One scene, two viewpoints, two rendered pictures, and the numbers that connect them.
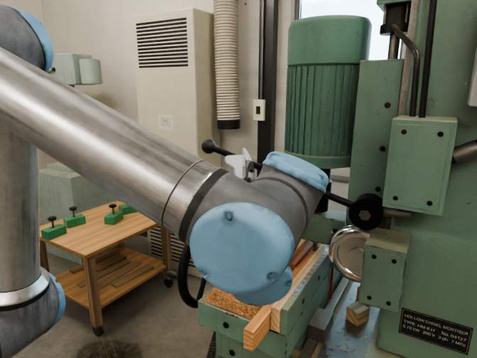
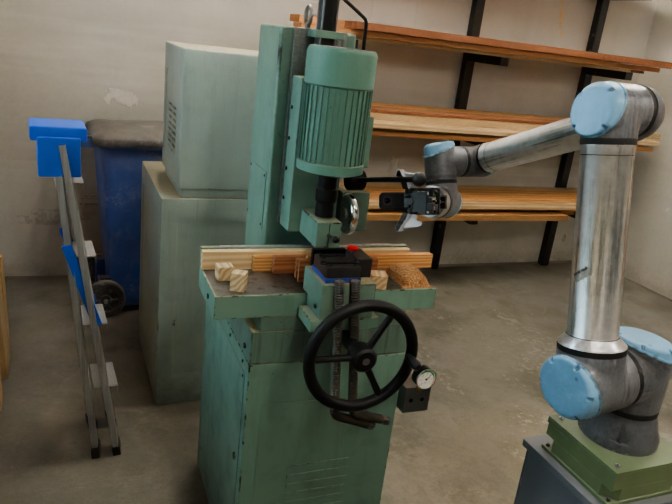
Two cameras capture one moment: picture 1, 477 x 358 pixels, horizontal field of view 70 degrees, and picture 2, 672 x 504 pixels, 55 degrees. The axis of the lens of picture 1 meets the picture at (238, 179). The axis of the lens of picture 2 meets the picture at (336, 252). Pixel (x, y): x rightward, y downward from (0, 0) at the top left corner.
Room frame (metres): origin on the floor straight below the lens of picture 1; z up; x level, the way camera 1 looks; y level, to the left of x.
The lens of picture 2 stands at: (2.13, 0.82, 1.51)
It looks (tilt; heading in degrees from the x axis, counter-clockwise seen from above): 18 degrees down; 216
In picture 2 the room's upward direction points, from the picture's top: 7 degrees clockwise
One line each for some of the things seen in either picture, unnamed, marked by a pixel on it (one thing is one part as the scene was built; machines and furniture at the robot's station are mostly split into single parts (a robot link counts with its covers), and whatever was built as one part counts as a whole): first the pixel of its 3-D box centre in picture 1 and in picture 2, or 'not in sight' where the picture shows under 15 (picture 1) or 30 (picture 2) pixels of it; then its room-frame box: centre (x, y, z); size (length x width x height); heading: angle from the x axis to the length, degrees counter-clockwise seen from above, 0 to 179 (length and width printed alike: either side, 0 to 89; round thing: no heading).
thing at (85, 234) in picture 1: (106, 253); not in sight; (1.97, 0.84, 0.32); 0.66 x 0.57 x 0.64; 148
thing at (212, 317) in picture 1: (278, 261); (324, 294); (0.87, -0.11, 0.87); 0.61 x 0.30 x 0.06; 149
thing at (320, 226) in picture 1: (324, 228); (320, 229); (0.79, -0.21, 1.01); 0.14 x 0.07 x 0.09; 59
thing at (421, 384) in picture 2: not in sight; (422, 379); (0.69, 0.12, 0.65); 0.06 x 0.04 x 0.08; 149
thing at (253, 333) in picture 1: (302, 271); (346, 261); (0.73, -0.16, 0.92); 0.54 x 0.02 x 0.04; 149
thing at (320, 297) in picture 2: not in sight; (338, 291); (0.91, -0.04, 0.92); 0.15 x 0.13 x 0.09; 149
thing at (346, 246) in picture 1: (358, 254); (347, 213); (0.63, -0.24, 1.02); 0.12 x 0.03 x 0.12; 59
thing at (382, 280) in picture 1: (385, 268); (350, 208); (0.57, -0.28, 1.02); 0.09 x 0.07 x 0.12; 149
